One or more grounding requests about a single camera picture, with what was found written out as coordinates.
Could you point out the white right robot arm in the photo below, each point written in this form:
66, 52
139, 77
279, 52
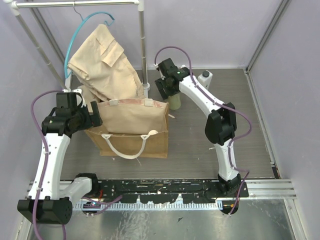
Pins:
221, 122

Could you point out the brown burlap canvas bag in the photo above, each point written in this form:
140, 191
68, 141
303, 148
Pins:
125, 127

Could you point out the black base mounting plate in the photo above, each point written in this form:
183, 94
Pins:
160, 191

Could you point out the white slotted cable duct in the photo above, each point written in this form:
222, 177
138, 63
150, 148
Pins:
178, 205

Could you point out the beige cloth trousers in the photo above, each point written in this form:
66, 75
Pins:
101, 65

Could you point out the aluminium frame rail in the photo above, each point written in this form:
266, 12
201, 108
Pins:
269, 188

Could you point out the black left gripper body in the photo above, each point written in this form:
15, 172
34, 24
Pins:
95, 114

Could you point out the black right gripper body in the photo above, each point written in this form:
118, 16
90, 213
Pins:
171, 91

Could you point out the white rectangular bottle dark cap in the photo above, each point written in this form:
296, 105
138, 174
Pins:
205, 79

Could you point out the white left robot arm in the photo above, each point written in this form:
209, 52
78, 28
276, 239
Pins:
46, 203

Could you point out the green bottle cream cap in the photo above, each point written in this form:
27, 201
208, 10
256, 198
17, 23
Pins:
174, 102

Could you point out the cream bottle with cap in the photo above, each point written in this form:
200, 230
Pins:
153, 132

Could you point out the white metal clothes rack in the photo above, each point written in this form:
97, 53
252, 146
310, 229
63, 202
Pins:
65, 83

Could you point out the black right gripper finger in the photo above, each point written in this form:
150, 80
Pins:
164, 94
159, 84

